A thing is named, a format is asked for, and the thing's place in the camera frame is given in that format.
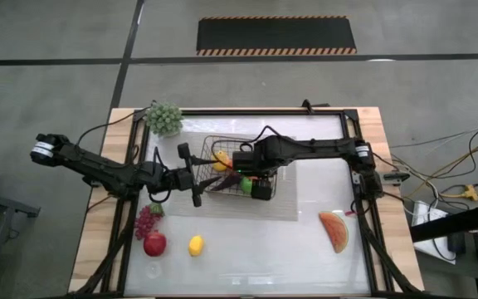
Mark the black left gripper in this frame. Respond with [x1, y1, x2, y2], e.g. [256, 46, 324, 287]
[163, 142, 225, 208]

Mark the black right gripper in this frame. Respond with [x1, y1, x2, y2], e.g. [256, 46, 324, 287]
[221, 153, 281, 200]

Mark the dark purple eggplant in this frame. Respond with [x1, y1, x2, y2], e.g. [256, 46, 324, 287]
[210, 173, 245, 193]

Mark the green apple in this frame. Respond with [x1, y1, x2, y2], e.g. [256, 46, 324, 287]
[239, 177, 255, 195]

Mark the yellow pear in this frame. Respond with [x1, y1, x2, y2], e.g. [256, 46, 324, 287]
[212, 149, 230, 173]

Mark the wire basket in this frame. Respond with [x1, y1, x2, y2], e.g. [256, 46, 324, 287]
[199, 134, 278, 199]

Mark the yellow lemon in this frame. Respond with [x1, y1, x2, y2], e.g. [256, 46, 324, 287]
[188, 234, 205, 257]

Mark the red apple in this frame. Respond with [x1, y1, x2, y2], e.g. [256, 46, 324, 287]
[143, 231, 168, 257]

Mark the watermelon slice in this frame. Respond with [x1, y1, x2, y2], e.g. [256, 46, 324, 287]
[318, 210, 350, 255]

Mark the green plant in white pot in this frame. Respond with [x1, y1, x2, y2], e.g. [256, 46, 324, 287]
[144, 101, 185, 138]

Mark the red grape bunch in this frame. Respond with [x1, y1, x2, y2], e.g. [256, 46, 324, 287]
[134, 202, 166, 242]

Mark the black hazard-striped floor mat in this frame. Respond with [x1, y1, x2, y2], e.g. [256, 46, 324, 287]
[195, 15, 359, 57]

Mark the white paper sheet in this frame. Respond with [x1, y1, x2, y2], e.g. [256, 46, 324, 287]
[411, 200, 459, 266]

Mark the black metal beam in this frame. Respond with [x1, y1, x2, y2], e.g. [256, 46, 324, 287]
[408, 202, 478, 244]

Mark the yellow power splitter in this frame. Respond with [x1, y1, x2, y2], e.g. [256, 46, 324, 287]
[461, 184, 478, 203]

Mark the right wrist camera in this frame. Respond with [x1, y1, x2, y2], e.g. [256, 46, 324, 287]
[232, 151, 261, 174]

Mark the black camera cable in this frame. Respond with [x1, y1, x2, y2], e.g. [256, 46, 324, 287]
[238, 124, 296, 153]

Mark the black aluminium rig frame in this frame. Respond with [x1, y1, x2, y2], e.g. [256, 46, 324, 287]
[71, 106, 425, 298]

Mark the black bracket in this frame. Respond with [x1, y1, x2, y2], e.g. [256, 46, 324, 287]
[300, 98, 331, 113]

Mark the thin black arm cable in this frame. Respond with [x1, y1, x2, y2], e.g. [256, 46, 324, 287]
[75, 105, 155, 146]

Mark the yellow cable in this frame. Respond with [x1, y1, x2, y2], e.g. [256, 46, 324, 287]
[404, 140, 478, 199]

